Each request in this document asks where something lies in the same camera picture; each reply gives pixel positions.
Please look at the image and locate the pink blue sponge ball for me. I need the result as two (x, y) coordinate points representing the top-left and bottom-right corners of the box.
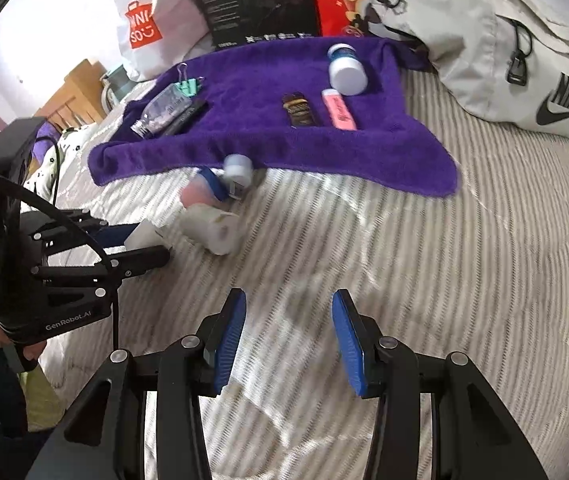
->
(180, 168), (230, 208)

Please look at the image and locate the purple towel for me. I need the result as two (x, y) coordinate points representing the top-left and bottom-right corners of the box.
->
(87, 37), (458, 197)

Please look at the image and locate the white tape roll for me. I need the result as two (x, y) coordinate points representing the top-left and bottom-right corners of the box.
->
(180, 204), (240, 256)

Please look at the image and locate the teal round container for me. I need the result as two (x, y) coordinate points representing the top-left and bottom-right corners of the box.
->
(100, 65), (137, 103)

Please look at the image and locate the teal binder clip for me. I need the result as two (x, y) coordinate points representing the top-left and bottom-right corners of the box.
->
(176, 62), (205, 98)

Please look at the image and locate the small light blue jar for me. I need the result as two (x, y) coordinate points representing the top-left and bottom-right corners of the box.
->
(222, 154), (253, 194)

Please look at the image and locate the pink highlighter eraser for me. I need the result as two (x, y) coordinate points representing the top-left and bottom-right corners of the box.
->
(321, 89), (357, 131)

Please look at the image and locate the dark gold lipstick tube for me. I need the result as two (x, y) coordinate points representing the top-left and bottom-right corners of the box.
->
(282, 92), (319, 128)

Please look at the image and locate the wooden bedside furniture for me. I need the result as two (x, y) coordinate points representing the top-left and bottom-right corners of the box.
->
(34, 60), (106, 131)

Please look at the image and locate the clear candy bottle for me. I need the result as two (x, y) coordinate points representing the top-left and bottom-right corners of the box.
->
(132, 84), (191, 139)

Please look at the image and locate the grey Nike drawstring backpack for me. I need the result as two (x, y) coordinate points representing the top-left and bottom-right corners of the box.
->
(365, 0), (569, 138)

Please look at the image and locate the blue white pill bottle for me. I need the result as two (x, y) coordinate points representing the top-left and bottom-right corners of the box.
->
(327, 44), (368, 96)

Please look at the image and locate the striped bed quilt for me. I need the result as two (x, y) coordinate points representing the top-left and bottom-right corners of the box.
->
(58, 72), (569, 479)

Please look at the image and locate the white Miniso shopping bag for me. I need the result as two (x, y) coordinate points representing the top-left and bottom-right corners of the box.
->
(114, 0), (208, 82)

